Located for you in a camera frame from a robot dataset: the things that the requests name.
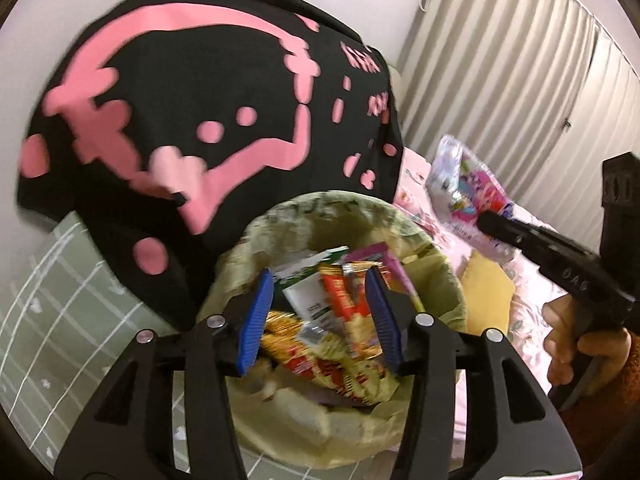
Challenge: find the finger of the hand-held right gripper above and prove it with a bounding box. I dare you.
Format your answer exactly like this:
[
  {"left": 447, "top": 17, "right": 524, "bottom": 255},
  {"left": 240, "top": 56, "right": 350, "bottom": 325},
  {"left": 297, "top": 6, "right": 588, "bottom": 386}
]
[{"left": 477, "top": 210, "right": 556, "bottom": 261}]

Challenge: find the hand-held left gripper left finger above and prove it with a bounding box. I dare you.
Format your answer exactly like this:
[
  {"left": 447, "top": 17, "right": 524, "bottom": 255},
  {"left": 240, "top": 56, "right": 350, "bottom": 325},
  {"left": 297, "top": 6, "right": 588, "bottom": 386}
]
[{"left": 52, "top": 269, "right": 275, "bottom": 480}]

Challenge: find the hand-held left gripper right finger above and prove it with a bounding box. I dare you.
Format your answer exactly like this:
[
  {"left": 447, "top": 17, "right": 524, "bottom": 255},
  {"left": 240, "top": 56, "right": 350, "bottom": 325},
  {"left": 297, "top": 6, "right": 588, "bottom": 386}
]
[{"left": 364, "top": 266, "right": 583, "bottom": 480}]

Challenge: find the green and white wrapper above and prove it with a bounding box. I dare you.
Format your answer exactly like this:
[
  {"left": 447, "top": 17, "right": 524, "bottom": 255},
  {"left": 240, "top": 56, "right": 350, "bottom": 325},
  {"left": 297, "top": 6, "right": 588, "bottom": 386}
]
[{"left": 275, "top": 246, "right": 351, "bottom": 331}]

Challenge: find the long pink wrapper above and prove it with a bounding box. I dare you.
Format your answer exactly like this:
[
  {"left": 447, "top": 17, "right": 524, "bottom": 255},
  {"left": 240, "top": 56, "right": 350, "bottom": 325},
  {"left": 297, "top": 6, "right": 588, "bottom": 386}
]
[{"left": 342, "top": 242, "right": 426, "bottom": 311}]

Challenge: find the purple and silver packet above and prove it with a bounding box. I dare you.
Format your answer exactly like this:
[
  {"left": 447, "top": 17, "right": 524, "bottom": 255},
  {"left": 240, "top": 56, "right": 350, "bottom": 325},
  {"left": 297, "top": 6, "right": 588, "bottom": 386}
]
[{"left": 427, "top": 135, "right": 516, "bottom": 266}]

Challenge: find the yellow-lined waste bin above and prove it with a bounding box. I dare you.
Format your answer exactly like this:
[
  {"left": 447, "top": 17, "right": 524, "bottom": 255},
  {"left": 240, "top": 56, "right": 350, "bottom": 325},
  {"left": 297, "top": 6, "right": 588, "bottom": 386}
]
[{"left": 197, "top": 191, "right": 468, "bottom": 471}]

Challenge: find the person's right forearm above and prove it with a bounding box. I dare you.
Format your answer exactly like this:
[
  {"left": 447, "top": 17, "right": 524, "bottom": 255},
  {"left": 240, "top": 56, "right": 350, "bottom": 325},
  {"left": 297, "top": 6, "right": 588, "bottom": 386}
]
[{"left": 560, "top": 332, "right": 640, "bottom": 480}]

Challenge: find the person's right hand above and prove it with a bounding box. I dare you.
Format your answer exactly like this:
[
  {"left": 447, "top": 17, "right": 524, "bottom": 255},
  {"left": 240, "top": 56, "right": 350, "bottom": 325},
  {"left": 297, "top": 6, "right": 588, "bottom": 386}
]
[{"left": 542, "top": 296, "right": 632, "bottom": 386}]

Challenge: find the red snack wrapper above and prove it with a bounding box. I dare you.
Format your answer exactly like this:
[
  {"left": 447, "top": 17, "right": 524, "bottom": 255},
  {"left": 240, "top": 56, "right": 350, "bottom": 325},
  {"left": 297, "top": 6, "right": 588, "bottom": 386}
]
[{"left": 320, "top": 262, "right": 382, "bottom": 361}]

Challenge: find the yellow cushion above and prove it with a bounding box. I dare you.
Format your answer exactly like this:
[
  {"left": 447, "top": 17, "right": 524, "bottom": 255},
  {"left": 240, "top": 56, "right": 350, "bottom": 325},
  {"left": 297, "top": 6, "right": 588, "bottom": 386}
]
[{"left": 457, "top": 250, "right": 516, "bottom": 336}]

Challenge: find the pink floral bed sheet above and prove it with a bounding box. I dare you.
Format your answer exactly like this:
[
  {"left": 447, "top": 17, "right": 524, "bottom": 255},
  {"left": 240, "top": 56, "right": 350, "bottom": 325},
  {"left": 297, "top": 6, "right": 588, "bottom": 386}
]
[{"left": 395, "top": 147, "right": 601, "bottom": 461}]

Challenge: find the striped beige curtain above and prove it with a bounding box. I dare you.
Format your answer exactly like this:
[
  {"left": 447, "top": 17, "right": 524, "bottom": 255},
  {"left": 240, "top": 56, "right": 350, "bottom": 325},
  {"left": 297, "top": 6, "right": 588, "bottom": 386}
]
[{"left": 400, "top": 0, "right": 640, "bottom": 251}]

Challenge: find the beige headboard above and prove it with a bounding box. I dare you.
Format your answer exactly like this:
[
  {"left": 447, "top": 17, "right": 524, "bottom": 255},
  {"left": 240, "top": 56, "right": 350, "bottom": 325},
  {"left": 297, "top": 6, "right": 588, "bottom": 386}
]
[{"left": 389, "top": 65, "right": 407, "bottom": 128}]

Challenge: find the green checked cloth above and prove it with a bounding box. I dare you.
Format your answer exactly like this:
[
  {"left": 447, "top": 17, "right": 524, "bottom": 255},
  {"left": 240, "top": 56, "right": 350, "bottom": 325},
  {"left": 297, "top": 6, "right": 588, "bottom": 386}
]
[{"left": 0, "top": 210, "right": 226, "bottom": 480}]

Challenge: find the black and pink blanket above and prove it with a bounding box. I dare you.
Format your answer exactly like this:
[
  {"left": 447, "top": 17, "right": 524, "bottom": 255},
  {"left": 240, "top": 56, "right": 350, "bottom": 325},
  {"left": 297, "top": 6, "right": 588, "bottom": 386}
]
[{"left": 17, "top": 0, "right": 406, "bottom": 331}]

